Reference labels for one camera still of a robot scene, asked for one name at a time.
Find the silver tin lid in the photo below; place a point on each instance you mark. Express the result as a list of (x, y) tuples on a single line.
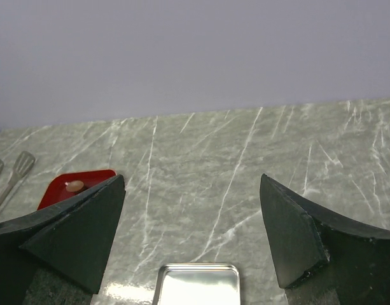
[(197, 283)]

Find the light brown round chocolate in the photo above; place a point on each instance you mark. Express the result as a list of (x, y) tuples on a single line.
[(75, 186)]

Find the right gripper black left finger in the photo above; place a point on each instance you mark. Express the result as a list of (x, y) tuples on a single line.
[(58, 255)]

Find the metal serving tongs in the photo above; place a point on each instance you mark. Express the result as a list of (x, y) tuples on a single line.
[(22, 166)]

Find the red rectangular tray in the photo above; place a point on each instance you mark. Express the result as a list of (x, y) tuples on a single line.
[(56, 190)]

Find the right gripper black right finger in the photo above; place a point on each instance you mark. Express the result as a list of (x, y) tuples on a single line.
[(320, 256)]

